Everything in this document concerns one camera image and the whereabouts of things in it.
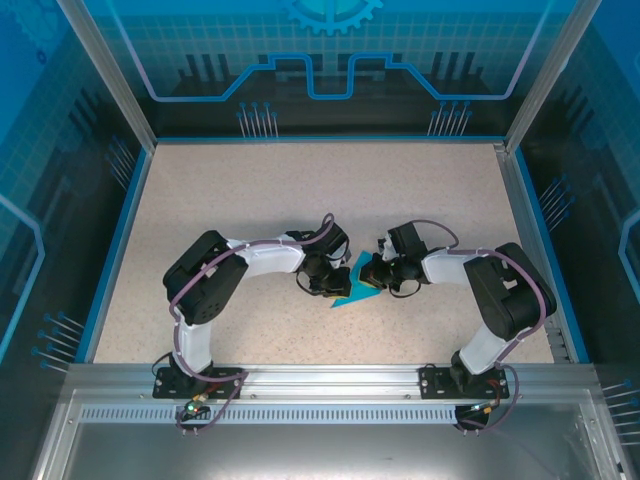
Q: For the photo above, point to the blue paper sheet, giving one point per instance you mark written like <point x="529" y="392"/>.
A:
<point x="357" y="296"/>

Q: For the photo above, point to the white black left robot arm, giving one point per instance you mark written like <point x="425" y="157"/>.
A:
<point x="207" y="280"/>

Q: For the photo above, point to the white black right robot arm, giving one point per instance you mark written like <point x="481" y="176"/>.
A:
<point x="510" y="295"/>

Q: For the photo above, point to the blue table border strip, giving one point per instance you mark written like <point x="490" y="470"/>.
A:
<point x="549" y="250"/>
<point x="120" y="250"/>

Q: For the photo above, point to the grey metal tray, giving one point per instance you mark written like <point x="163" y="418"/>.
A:
<point x="320" y="450"/>

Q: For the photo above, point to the blue printed side panel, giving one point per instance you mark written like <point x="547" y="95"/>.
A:
<point x="40" y="150"/>
<point x="600" y="150"/>

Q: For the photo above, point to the blue printed gear panel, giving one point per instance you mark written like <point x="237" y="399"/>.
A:
<point x="200" y="30"/>

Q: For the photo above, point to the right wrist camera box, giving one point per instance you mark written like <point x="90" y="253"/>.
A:
<point x="385" y="248"/>

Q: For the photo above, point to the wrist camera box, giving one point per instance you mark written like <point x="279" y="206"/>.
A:
<point x="385" y="248"/>
<point x="348" y="257"/>

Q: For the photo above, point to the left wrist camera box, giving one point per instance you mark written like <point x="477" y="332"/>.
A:
<point x="348" y="257"/>

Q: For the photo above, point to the aluminium mounting rail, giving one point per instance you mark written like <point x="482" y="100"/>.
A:
<point x="330" y="380"/>

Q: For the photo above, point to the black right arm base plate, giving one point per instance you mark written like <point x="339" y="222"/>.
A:
<point x="435" y="385"/>

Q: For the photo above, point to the aluminium side rail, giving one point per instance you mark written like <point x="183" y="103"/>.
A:
<point x="528" y="225"/>

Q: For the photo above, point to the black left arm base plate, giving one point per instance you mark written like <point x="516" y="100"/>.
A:
<point x="165" y="387"/>

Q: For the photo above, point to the aluminium frame post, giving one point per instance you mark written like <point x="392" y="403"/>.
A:
<point x="118" y="85"/>
<point x="540" y="85"/>

